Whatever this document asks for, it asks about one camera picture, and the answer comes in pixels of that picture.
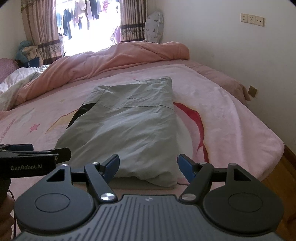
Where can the grey and black jacket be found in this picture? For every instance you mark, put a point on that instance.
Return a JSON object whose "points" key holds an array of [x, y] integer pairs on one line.
{"points": [[136, 121]]}

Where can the person's left hand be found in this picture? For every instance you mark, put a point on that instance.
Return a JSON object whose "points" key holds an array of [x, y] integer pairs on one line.
{"points": [[7, 221]]}

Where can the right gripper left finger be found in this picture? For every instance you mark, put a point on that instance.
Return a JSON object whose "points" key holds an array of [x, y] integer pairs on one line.
{"points": [[97, 177]]}

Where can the salmon pink duvet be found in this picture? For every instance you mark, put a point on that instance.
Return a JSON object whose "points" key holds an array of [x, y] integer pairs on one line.
{"points": [[89, 64]]}

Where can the right striped curtain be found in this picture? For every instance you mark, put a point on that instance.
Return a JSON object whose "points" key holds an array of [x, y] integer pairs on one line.
{"points": [[133, 14]]}

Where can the patterned grey pillow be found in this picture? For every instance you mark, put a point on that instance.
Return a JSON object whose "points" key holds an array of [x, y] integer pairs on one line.
{"points": [[154, 27]]}

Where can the left striped curtain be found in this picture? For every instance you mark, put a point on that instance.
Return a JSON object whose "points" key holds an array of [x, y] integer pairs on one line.
{"points": [[40, 25]]}

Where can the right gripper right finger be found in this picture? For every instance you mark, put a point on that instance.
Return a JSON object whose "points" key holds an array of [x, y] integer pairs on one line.
{"points": [[200, 176]]}

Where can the white crumpled sheet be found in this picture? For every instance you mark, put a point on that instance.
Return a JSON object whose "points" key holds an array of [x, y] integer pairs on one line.
{"points": [[15, 81]]}

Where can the hanging laundry outside window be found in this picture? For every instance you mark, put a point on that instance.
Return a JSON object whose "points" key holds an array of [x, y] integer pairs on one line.
{"points": [[92, 18]]}

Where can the white wall socket strip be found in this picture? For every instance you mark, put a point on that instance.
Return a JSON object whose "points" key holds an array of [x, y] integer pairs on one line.
{"points": [[252, 19]]}

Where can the pink headboard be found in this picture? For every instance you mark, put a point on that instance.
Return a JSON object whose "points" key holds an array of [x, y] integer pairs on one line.
{"points": [[7, 66]]}

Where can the brass wall socket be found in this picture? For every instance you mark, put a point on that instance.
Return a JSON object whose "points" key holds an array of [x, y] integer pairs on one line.
{"points": [[252, 91]]}

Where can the striped curtain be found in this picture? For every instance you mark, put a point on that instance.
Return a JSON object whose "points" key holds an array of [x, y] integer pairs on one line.
{"points": [[133, 14], [40, 25]]}

